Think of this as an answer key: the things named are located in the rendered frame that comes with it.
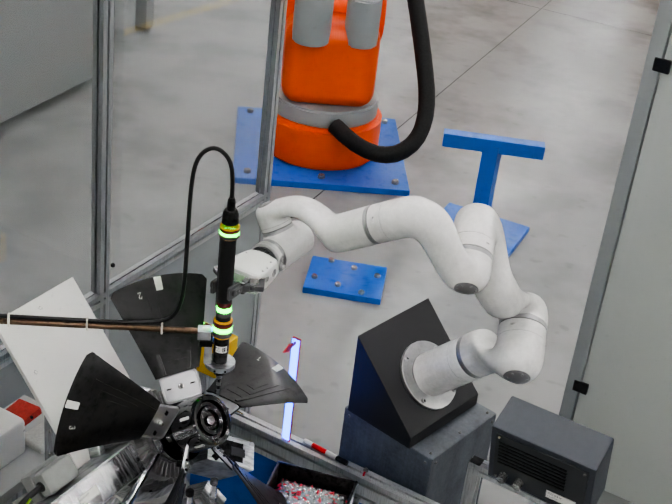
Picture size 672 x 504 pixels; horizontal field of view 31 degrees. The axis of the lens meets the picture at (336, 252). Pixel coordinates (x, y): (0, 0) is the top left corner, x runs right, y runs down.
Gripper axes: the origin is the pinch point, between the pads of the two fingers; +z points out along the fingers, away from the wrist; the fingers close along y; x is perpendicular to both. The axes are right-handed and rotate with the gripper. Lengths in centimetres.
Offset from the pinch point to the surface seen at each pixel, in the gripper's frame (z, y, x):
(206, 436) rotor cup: 12.6, -6.2, -30.5
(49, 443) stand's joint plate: 18, 35, -49
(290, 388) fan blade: -21.0, -7.6, -35.8
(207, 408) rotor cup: 8.9, -3.5, -26.3
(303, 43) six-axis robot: -323, 174, -74
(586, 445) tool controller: -34, -78, -26
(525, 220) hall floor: -363, 52, -149
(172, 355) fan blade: 5.1, 9.6, -19.7
